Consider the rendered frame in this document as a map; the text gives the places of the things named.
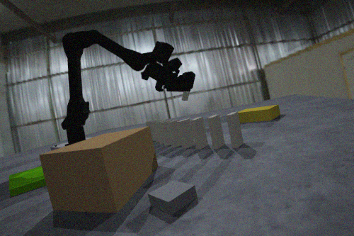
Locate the green rectangular block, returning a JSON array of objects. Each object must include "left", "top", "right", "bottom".
[{"left": 9, "top": 167, "right": 46, "bottom": 197}]

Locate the yellow block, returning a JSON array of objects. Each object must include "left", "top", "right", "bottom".
[{"left": 238, "top": 105, "right": 280, "bottom": 123}]

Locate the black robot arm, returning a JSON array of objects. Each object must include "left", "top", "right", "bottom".
[{"left": 61, "top": 30, "right": 182, "bottom": 146}]

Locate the brown rectangular block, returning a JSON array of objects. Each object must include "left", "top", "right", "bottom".
[{"left": 39, "top": 126, "right": 158, "bottom": 213}]

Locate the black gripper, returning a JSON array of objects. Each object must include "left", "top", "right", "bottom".
[{"left": 155, "top": 67, "right": 195, "bottom": 92}]

